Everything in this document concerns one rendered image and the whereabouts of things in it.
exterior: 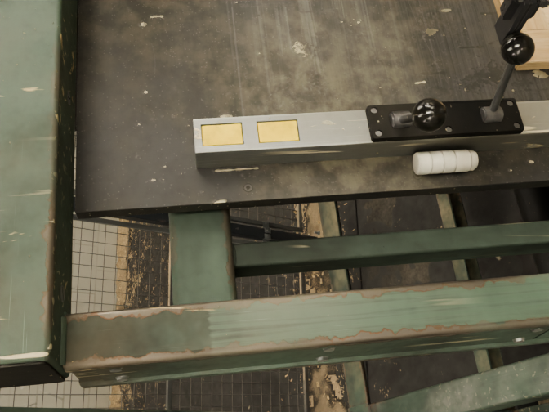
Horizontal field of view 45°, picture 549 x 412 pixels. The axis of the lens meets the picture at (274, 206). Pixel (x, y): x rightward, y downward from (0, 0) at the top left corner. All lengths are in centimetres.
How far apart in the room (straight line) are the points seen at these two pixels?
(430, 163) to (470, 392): 89
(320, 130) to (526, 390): 90
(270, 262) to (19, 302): 32
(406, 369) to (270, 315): 219
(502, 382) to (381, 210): 161
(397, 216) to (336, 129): 216
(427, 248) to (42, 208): 48
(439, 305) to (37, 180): 46
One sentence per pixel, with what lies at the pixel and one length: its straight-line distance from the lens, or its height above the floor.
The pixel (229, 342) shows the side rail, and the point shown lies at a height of 171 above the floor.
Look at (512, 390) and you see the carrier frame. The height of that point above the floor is 79.
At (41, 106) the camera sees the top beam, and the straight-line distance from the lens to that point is 80.
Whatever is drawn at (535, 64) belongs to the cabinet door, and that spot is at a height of 129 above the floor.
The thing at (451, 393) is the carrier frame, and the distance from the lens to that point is 169.
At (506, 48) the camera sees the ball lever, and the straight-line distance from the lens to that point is 82.
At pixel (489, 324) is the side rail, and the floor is 146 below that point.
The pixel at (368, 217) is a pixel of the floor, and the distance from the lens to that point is 313.
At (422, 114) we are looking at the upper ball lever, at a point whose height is 156.
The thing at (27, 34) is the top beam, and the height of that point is 191.
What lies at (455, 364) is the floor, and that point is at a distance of 272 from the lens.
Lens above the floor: 207
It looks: 33 degrees down
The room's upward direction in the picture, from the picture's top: 79 degrees counter-clockwise
